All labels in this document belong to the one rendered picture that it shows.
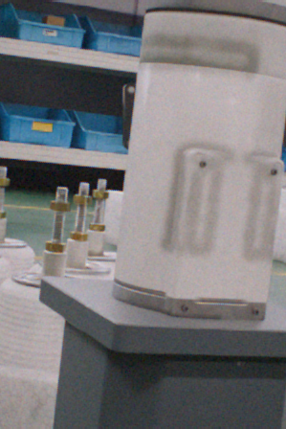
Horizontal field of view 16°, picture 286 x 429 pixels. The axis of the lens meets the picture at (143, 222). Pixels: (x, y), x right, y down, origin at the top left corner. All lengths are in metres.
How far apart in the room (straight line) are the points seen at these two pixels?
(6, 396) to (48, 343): 0.06
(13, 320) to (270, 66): 0.43
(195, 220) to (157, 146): 0.05
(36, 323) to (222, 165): 0.38
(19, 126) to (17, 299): 4.62
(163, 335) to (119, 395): 0.05
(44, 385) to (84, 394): 0.29
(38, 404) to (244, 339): 0.37
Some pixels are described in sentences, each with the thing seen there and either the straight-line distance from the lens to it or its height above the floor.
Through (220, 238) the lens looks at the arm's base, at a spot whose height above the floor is 0.35.
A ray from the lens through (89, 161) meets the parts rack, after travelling 5.65.
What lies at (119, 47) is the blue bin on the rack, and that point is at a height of 0.83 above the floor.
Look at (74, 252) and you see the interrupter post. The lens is 1.07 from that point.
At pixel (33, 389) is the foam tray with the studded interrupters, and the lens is 0.91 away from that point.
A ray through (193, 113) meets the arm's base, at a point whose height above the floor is 0.41.
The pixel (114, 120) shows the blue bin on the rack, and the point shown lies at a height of 0.44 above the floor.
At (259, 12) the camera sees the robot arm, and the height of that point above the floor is 0.47.
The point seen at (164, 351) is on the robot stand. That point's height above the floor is 0.29.
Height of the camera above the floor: 0.40
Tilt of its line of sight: 5 degrees down
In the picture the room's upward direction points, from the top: 7 degrees clockwise
